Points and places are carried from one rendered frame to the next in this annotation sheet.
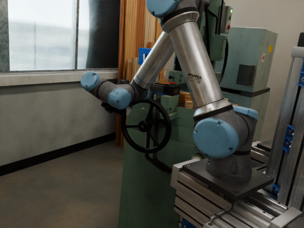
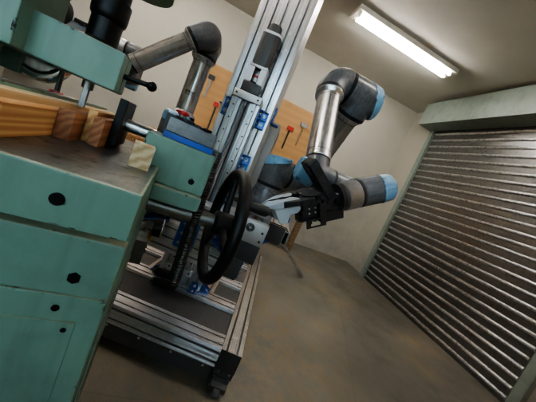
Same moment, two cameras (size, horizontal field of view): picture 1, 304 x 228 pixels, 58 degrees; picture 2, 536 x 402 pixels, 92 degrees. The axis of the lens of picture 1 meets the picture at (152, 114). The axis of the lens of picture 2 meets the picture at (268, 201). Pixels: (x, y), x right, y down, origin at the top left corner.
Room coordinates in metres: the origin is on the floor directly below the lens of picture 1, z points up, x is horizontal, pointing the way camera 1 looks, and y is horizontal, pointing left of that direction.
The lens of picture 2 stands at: (1.72, 0.49, 0.99)
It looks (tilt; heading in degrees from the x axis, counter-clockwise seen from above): 7 degrees down; 221
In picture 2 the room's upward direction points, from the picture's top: 23 degrees clockwise
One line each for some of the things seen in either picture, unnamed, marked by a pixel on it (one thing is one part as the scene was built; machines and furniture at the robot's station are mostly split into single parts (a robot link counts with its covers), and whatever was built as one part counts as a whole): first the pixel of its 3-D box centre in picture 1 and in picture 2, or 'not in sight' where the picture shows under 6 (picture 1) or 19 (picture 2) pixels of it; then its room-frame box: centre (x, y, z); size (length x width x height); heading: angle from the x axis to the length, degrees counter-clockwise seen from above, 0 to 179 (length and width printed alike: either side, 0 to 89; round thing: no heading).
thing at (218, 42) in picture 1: (217, 48); not in sight; (1.74, -0.36, 1.23); 0.09 x 0.08 x 0.15; 153
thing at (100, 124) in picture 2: (170, 96); (108, 131); (1.56, -0.10, 0.92); 0.17 x 0.02 x 0.05; 63
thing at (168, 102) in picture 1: (161, 101); (176, 161); (1.44, -0.05, 0.91); 0.15 x 0.14 x 0.09; 63
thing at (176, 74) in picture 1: (178, 78); (81, 61); (1.63, -0.13, 1.03); 0.14 x 0.07 x 0.09; 153
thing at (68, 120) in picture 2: not in sight; (88, 125); (1.60, -0.11, 0.92); 0.23 x 0.02 x 0.04; 63
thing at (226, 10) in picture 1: (224, 20); not in sight; (1.83, -0.39, 1.40); 0.10 x 0.06 x 0.16; 153
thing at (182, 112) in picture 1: (167, 107); (129, 166); (1.51, -0.08, 0.87); 0.61 x 0.30 x 0.06; 63
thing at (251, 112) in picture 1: (235, 125); (277, 170); (0.85, -0.28, 0.98); 0.13 x 0.12 x 0.14; 146
